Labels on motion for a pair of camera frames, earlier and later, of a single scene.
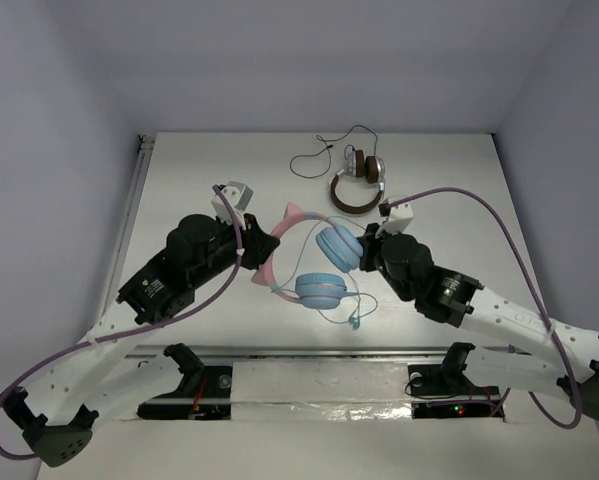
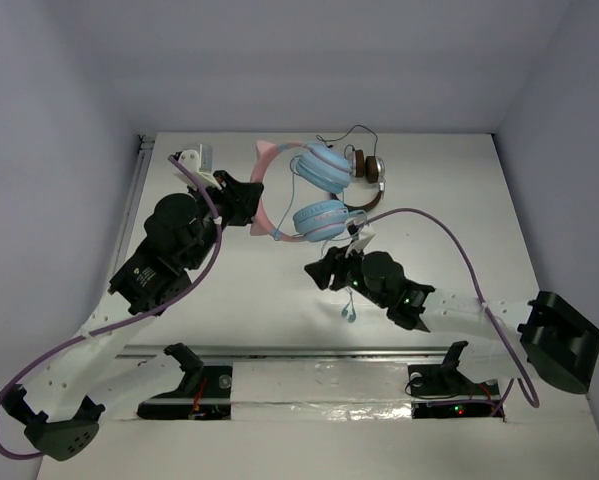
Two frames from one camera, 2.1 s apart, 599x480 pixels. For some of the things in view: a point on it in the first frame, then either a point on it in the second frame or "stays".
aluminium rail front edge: x=292 y=352 stays
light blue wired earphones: x=353 y=279 -> x=348 y=307
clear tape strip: x=321 y=391 stays
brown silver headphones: x=356 y=165 stays
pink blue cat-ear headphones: x=338 y=245 -> x=322 y=168
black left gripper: x=252 y=242 -> x=231 y=198
